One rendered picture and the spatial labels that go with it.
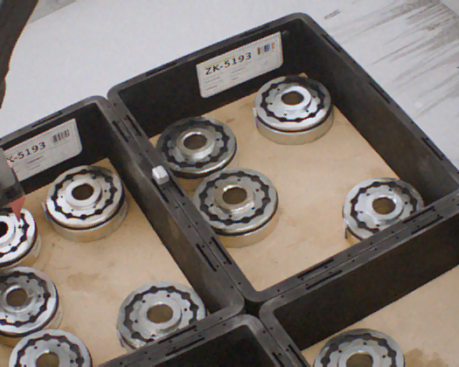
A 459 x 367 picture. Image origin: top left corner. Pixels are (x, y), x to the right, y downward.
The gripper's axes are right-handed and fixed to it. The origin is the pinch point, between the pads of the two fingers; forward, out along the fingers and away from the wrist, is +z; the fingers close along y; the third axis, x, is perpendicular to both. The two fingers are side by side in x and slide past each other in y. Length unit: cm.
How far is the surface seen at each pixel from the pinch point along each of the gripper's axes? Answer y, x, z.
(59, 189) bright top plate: 9.9, 2.8, 2.8
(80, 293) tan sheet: 6.3, -12.0, 4.2
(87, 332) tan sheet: 4.9, -17.9, 3.7
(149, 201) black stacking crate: 18.9, -7.3, 0.1
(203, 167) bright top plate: 27.2, -3.7, 3.4
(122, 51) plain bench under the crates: 30, 41, 23
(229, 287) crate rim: 20.8, -26.4, -5.8
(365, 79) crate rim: 50, -6, -2
